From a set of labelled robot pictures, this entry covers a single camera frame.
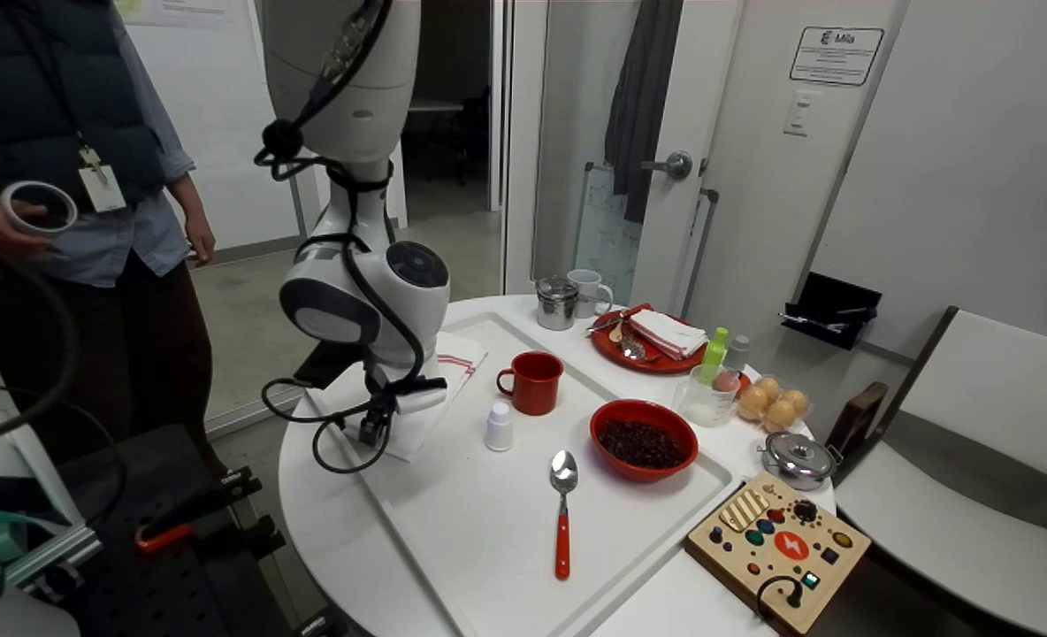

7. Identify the black clamp with orange handle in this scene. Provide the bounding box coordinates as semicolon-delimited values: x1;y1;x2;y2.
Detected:
131;464;265;560

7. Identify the white towel with red stripe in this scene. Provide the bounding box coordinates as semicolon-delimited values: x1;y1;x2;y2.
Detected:
383;333;493;464

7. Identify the small white shaker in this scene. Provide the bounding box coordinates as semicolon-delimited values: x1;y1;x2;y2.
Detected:
482;399;516;458

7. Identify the white id badge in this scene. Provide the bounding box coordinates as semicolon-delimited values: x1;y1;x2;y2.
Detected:
74;144;134;220

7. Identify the small metal pot with lid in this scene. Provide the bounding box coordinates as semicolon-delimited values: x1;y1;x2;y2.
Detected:
759;429;837;497

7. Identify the wooden busy board with buttons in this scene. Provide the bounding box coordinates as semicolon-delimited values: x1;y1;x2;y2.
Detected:
679;470;873;637

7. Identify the black tray by wall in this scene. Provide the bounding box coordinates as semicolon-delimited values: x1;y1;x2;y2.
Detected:
781;269;883;355

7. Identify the clear glass mug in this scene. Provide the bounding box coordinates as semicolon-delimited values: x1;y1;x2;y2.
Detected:
566;267;617;323

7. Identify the clear plastic container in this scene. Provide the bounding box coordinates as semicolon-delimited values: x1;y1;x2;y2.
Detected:
676;372;742;433

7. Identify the white printed door sign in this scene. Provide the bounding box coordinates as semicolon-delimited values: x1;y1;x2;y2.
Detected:
785;25;887;93

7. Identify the white ring handheld controller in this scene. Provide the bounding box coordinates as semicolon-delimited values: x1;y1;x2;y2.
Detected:
0;178;84;242

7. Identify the white chair with dark frame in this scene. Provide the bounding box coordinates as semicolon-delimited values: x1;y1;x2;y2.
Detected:
835;306;1047;637

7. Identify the metal cutlery piece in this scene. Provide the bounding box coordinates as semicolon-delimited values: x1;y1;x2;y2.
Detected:
599;307;650;366

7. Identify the metal spoon with orange handle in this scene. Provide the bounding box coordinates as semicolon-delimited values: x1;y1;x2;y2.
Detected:
546;446;584;585

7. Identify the red ceramic mug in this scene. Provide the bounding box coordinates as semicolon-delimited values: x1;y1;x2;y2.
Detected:
493;349;566;418

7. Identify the standing person in dark vest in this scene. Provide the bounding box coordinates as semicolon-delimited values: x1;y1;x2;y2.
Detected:
0;0;219;458

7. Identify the person left hand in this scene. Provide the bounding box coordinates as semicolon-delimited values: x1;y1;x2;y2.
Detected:
176;207;224;269

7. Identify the folded white napkin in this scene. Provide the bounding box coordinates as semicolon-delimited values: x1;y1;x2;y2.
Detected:
627;307;712;362

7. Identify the white machine housing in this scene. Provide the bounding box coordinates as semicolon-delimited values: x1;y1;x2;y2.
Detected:
0;402;104;596

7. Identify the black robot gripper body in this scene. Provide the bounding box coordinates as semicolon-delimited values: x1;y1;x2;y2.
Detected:
341;372;407;460

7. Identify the thick black looped cable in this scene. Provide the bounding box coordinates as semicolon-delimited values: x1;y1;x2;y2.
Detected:
0;234;84;452

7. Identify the small white door notice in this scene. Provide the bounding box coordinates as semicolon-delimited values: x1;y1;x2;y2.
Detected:
778;93;812;144

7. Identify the metal door handle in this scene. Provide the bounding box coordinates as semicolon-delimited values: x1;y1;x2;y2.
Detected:
643;151;696;185

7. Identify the green squeeze bottle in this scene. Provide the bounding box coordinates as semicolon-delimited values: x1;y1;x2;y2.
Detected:
695;327;735;388

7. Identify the small metal cup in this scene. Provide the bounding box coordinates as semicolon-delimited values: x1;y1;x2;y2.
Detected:
529;276;584;333

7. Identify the large white plastic tray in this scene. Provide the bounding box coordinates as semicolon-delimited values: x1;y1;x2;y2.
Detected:
294;307;742;637

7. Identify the dark hanging coat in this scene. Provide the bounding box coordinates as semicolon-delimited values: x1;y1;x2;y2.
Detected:
601;0;689;228

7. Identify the black cart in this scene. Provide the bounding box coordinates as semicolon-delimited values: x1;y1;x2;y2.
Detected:
59;421;305;637

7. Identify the red bowl with dark contents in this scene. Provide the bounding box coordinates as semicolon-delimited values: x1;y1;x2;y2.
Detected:
586;396;704;488

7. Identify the white door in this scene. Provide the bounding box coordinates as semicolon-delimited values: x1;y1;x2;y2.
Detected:
627;0;909;347

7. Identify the red round plate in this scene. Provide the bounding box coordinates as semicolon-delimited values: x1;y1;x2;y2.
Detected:
586;302;712;379

